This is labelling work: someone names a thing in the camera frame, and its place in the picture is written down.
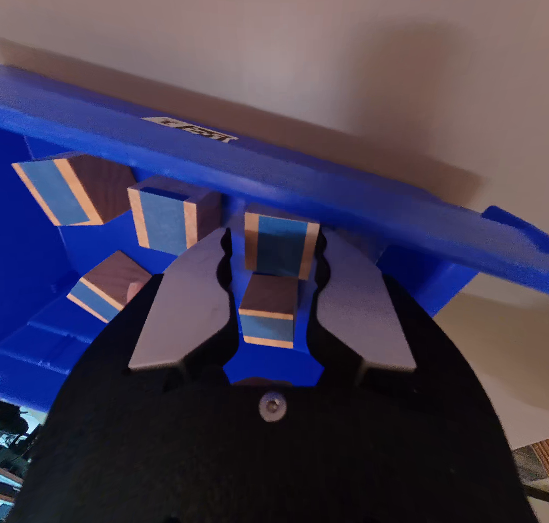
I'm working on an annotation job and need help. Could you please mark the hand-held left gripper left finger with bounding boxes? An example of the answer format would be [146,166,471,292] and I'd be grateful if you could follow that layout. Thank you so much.
[128,227,241,372]

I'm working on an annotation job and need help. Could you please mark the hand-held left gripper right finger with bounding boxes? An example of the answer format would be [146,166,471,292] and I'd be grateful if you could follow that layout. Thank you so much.
[307,228,417,372]

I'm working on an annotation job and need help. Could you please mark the wooden cube with blue tape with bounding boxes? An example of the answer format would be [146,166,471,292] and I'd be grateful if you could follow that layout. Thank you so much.
[66,251,153,323]
[238,274,299,349]
[244,203,321,280]
[12,153,137,226]
[127,176,222,256]

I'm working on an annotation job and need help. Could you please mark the blue plastic bin with label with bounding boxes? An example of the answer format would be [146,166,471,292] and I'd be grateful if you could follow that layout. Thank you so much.
[0,64,549,412]

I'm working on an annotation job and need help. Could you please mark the dark clutter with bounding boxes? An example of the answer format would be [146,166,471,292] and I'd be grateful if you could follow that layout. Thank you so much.
[0,399,48,506]

